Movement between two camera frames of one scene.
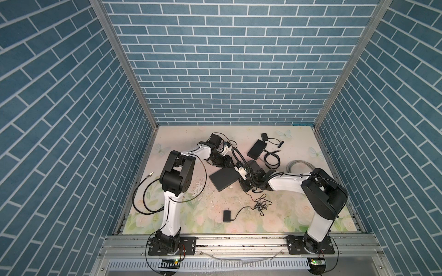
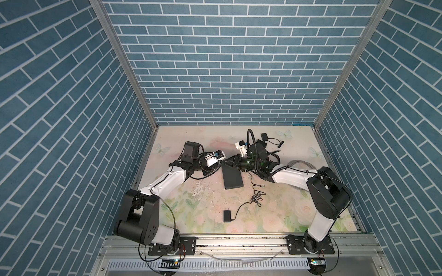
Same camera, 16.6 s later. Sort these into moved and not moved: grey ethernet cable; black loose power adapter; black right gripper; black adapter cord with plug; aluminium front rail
Moved: black right gripper
Not moved: black adapter cord with plug; grey ethernet cable; aluminium front rail; black loose power adapter
